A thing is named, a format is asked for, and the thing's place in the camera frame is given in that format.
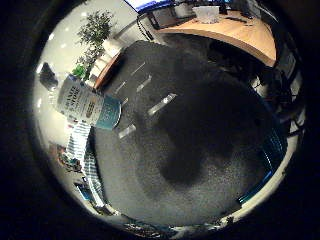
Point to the silver tape strip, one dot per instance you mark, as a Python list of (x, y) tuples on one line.
[(161, 104), (144, 83), (138, 68), (127, 131)]

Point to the green potted plant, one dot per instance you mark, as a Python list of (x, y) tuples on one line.
[(95, 31)]

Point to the curved wooden desk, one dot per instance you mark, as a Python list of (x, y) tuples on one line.
[(233, 33)]

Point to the white cabinet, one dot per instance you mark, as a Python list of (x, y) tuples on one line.
[(106, 55)]

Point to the blue screen computer monitor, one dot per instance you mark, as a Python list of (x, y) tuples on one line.
[(146, 5)]

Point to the small colourful box clutter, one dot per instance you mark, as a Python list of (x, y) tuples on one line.
[(66, 158)]

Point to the white teal labelled spray bottle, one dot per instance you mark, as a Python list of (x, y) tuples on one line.
[(85, 103)]

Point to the clear plastic storage box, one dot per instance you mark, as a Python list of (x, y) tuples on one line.
[(206, 14)]

